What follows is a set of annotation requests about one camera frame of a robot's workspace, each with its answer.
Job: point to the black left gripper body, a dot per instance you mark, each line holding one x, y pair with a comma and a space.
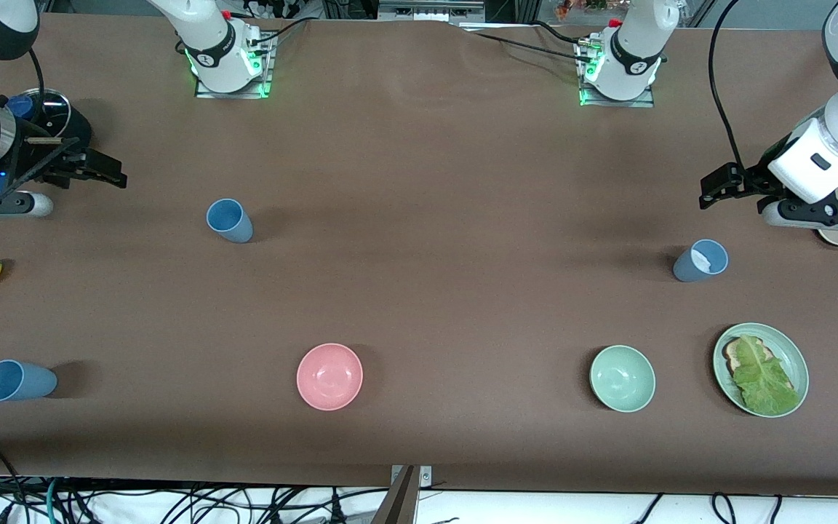
752, 180

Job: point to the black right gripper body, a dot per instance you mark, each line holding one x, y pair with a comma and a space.
41, 156

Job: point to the blue plastic cup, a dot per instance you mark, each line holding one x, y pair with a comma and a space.
17, 380
700, 262
230, 220

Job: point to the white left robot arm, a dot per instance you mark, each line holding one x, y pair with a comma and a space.
637, 44

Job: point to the glass lid with blue knob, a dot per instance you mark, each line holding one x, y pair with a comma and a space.
55, 109

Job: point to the toasted bread slice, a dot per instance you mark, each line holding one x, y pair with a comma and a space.
732, 356

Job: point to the pale green plate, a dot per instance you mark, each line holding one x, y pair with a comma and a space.
797, 364

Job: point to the green lettuce leaf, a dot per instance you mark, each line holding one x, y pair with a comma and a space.
764, 378

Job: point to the pale green bowl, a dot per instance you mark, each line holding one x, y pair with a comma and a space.
623, 378

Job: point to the pink bowl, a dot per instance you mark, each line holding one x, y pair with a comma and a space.
329, 376

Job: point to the grey metal table leg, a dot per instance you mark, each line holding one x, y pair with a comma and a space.
398, 502

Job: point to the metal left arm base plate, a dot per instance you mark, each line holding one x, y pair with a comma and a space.
586, 94

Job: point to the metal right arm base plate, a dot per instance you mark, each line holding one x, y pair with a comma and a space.
266, 80

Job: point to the grey metal rail fixture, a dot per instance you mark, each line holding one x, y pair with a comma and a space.
430, 9

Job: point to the metal table edge bracket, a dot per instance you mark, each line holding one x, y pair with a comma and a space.
426, 477

